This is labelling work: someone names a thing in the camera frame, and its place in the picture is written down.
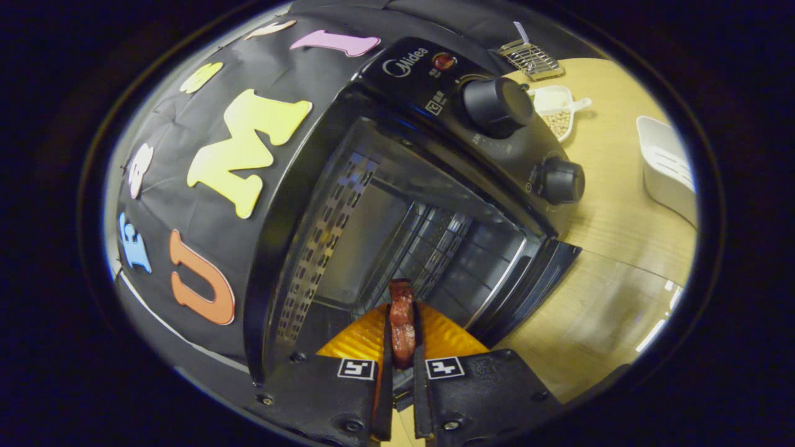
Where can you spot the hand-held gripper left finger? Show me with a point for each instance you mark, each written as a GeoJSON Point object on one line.
{"type": "Point", "coordinates": [310, 397]}

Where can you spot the white divided dish with beans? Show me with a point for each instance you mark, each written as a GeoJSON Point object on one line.
{"type": "Point", "coordinates": [559, 121]}

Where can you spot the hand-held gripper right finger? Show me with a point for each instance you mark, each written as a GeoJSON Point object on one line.
{"type": "Point", "coordinates": [484, 391]}

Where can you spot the metal spoon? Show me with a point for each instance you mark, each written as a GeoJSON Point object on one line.
{"type": "Point", "coordinates": [520, 32]}

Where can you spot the black toaster oven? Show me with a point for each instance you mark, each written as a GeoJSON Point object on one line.
{"type": "Point", "coordinates": [410, 81]}

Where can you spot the red raw meat piece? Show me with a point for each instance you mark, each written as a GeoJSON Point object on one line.
{"type": "Point", "coordinates": [402, 323]}

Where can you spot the white rectangular plastic tray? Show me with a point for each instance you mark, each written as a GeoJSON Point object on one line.
{"type": "Point", "coordinates": [664, 167]}

